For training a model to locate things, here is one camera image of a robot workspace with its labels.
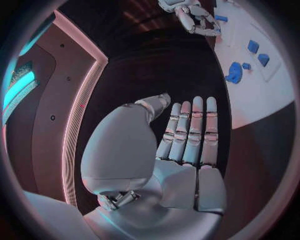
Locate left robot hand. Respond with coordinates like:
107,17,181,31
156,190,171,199
80,93,229,240

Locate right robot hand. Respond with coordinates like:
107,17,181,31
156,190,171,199
174,3,222,37

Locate white task board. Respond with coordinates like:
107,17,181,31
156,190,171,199
205,0,297,131

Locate blue block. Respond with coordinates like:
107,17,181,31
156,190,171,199
257,53,270,68
246,39,260,54

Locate blue gear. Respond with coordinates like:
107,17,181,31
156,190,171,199
224,61,244,84

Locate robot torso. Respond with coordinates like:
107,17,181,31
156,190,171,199
1,10,109,207

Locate glowing light bar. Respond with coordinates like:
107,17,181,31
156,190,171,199
2,60,40,123

